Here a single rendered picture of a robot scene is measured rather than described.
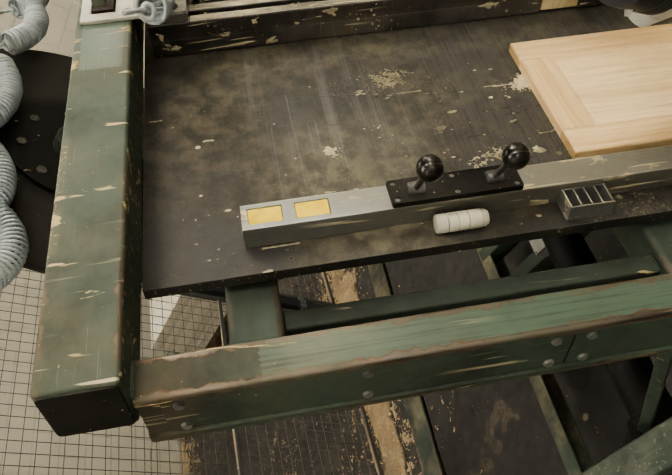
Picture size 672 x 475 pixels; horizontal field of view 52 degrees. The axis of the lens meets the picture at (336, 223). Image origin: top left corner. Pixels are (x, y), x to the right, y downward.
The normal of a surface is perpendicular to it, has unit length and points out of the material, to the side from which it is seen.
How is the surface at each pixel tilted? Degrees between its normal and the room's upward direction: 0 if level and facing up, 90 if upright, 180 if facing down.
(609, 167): 59
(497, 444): 0
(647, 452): 0
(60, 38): 90
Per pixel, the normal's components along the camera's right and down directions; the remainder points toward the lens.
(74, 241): -0.02, -0.66
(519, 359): 0.18, 0.73
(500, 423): -0.86, -0.22
